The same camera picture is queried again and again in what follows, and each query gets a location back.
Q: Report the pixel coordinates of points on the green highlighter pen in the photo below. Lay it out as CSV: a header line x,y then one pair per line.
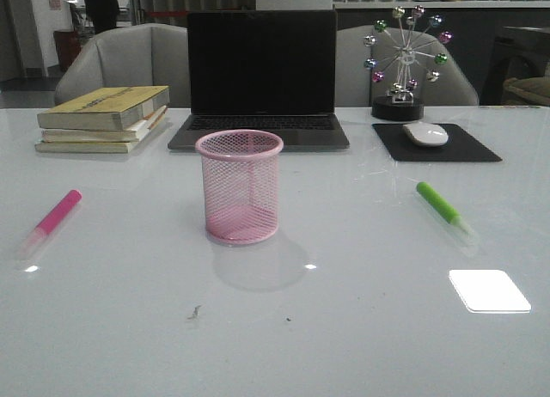
x,y
461,229

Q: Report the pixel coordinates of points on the pink highlighter pen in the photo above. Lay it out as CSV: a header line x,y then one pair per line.
x,y
48,224

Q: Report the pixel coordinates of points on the pink mesh pen holder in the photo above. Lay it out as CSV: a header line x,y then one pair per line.
x,y
240,182

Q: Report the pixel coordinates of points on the dark grey laptop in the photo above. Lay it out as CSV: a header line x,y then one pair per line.
x,y
267,70

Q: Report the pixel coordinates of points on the middle cream book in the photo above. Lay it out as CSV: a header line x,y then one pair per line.
x,y
133,133

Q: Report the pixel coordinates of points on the cream book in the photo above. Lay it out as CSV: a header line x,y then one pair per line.
x,y
88,147
133,133

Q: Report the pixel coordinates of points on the white computer mouse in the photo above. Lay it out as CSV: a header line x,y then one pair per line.
x,y
426,134

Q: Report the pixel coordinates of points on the right grey armchair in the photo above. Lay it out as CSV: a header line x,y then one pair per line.
x,y
362,70

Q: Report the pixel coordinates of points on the grey armchair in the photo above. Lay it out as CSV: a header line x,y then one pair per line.
x,y
141,55
362,70

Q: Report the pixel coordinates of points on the bottom cream book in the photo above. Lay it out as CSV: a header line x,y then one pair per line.
x,y
88,147

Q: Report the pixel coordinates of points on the left grey armchair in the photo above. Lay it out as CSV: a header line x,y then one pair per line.
x,y
141,55

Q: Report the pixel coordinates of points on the top yellow book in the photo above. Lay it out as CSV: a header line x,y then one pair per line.
x,y
107,109

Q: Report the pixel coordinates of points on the ferris wheel desk ornament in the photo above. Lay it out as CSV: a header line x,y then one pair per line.
x,y
399,103

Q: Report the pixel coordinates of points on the person in dark clothes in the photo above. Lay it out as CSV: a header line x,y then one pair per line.
x,y
103,14

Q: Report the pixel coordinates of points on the red bin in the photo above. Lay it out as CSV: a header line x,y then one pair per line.
x,y
67,47

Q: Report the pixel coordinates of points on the beige sofa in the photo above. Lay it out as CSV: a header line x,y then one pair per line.
x,y
532,91

